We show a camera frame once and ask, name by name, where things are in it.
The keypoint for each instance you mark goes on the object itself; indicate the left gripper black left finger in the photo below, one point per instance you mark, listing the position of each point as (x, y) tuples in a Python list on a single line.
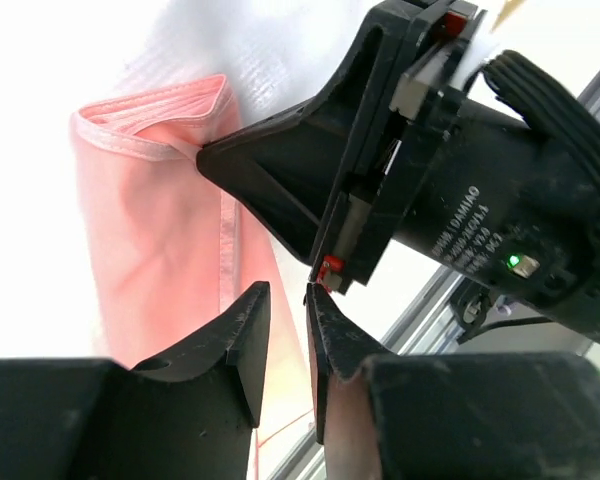
[(187, 412)]

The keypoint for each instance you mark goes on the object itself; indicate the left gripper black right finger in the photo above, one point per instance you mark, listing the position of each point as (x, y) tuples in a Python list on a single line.
[(380, 415)]

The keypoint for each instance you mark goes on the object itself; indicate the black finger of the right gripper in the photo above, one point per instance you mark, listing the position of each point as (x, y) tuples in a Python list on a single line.
[(283, 169)]

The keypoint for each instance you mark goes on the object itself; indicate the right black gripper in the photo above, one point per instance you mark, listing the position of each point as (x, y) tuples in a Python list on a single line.
[(492, 169)]

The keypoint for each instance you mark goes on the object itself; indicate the pink satin napkin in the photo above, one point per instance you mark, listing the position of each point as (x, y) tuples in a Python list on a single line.
[(170, 251)]

